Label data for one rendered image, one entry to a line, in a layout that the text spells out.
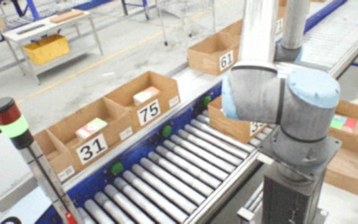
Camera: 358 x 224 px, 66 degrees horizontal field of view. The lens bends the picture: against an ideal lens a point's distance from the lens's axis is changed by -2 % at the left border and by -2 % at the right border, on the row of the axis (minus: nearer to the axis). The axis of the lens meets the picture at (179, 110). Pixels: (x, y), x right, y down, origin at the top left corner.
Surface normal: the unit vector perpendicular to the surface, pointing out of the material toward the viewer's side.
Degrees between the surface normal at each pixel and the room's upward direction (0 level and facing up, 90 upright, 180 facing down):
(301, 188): 0
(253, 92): 47
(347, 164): 1
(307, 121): 93
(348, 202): 0
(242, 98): 60
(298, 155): 73
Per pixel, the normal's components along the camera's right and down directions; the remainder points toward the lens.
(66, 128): 0.71, 0.31
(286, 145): -0.77, 0.16
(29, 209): 0.89, 0.07
